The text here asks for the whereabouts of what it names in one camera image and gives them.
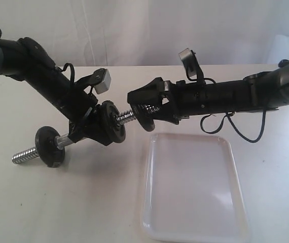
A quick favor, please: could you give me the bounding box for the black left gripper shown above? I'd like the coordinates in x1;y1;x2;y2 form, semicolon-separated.
58;88;112;146

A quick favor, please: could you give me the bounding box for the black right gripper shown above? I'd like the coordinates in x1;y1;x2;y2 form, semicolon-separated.
127;77;209;125

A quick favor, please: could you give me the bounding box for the black weight plate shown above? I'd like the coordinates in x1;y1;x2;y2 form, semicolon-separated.
131;105;155;132
35;126;65;168
100;100;126;143

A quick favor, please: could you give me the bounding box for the chrome threaded dumbbell bar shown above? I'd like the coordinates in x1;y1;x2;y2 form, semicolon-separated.
12;102;165;167

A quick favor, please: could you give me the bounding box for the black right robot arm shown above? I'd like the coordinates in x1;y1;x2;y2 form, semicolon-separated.
127;60;289;124

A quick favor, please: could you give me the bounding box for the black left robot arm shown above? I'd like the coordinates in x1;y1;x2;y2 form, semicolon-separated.
0;37;119;145

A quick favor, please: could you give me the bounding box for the white rectangular plastic tray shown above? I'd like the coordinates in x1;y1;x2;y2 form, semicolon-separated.
141;133;250;242

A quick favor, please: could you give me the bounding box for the white sheer curtain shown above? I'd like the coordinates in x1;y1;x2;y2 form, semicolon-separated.
0;1;289;66

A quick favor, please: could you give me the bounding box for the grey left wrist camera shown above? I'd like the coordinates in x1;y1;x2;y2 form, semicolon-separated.
93;68;112;94

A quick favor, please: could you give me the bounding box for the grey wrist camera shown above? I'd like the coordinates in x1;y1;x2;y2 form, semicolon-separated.
178;48;198;78
93;68;112;94

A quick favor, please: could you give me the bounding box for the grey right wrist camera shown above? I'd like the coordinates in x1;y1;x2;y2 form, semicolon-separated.
178;48;198;78

